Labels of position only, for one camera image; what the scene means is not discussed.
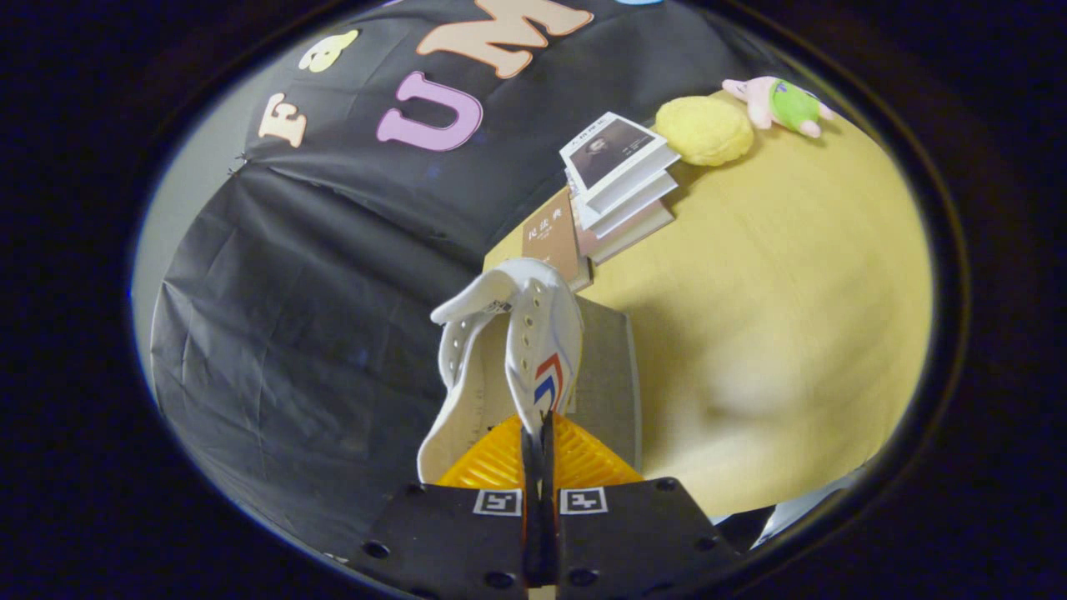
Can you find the person's light clothing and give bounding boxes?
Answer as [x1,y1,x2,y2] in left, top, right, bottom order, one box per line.
[750,471,864,547]

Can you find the thick white book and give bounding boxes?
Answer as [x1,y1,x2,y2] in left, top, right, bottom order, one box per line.
[571,171,678,241]
[579,200,674,266]

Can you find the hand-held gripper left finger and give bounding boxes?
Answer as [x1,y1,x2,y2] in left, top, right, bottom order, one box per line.
[350,414,543,600]

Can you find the brown cover book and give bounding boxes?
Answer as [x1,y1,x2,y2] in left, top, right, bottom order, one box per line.
[522,190,594,293]

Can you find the pink and green plush toy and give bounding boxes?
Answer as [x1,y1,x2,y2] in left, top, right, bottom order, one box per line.
[722,76,837,139]

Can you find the yellow round plush cushion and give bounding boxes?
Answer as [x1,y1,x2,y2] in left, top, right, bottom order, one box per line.
[654,96,755,168]

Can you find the black backdrop cloth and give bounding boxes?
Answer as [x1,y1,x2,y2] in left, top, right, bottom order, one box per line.
[148,0,784,559]

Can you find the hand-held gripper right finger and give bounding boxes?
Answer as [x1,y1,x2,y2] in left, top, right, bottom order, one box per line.
[542,412,741,600]

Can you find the beige fabric storage box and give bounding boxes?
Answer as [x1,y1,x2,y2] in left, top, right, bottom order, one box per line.
[467,296,643,468]

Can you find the white striped canvas shoe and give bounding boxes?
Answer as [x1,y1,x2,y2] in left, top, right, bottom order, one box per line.
[417,257,584,486]

